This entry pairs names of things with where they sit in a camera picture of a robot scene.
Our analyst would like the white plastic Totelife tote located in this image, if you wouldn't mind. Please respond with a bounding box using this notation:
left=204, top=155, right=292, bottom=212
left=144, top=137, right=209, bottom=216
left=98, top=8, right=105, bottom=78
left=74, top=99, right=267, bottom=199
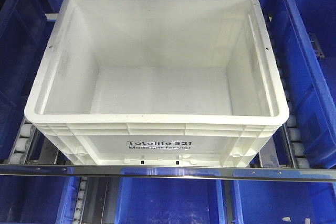
left=25, top=0, right=289, bottom=167

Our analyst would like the shelf blue bin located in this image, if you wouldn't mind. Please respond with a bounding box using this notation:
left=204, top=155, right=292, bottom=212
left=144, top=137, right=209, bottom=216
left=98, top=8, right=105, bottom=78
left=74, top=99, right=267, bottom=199
left=231, top=180, right=335, bottom=223
left=114, top=177, right=226, bottom=223
left=1, top=176, right=80, bottom=223

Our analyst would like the shelf roller track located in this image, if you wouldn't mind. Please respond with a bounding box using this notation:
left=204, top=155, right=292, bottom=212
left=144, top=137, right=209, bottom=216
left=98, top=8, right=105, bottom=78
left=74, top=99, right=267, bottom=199
left=8, top=117, right=36, bottom=165
left=264, top=14, right=310, bottom=169

